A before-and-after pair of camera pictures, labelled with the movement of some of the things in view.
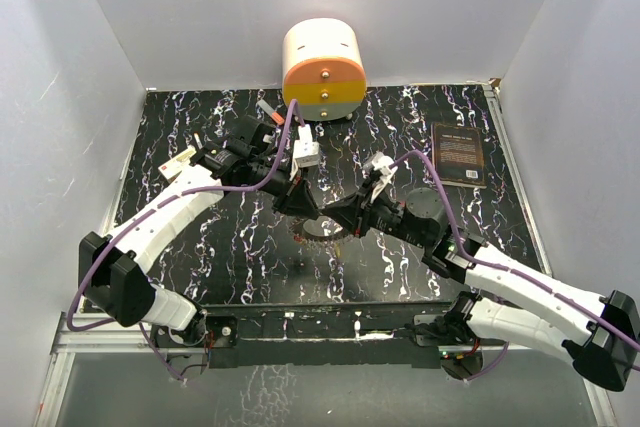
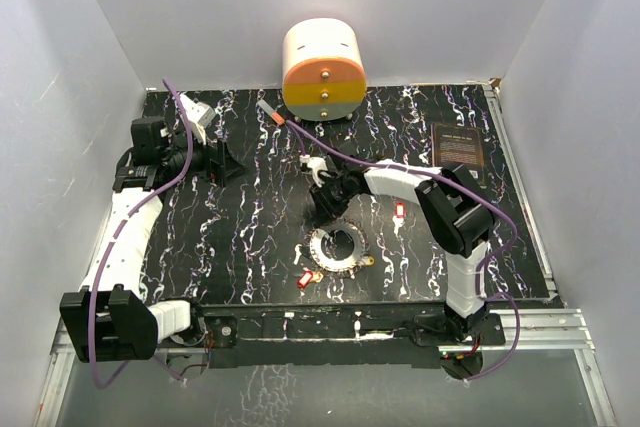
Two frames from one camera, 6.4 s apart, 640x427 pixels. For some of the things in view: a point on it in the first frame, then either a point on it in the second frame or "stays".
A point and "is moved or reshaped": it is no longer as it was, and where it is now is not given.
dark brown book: [459, 155] stays
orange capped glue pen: [264, 106] stays
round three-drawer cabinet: [323, 68] stays
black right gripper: [353, 213] → [326, 210]
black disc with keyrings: [321, 231] is moved or reshaped
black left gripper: [297, 201] → [218, 166]
